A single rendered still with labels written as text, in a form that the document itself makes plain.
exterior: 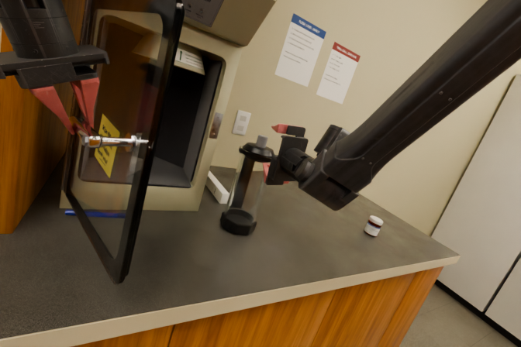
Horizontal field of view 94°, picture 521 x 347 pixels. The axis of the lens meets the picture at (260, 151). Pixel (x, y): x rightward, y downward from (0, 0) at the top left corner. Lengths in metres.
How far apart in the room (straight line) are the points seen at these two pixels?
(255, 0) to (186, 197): 0.51
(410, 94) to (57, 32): 0.38
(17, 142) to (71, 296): 0.26
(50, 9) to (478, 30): 0.41
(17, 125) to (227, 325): 0.55
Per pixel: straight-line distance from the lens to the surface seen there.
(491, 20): 0.31
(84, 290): 0.52
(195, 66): 0.66
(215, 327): 0.64
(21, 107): 0.55
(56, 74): 0.35
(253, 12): 0.59
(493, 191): 3.13
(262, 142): 0.64
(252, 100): 1.16
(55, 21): 0.35
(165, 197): 0.71
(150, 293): 0.51
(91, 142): 0.35
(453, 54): 0.31
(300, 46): 1.27
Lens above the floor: 1.31
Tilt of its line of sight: 13 degrees down
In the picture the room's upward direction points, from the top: 18 degrees clockwise
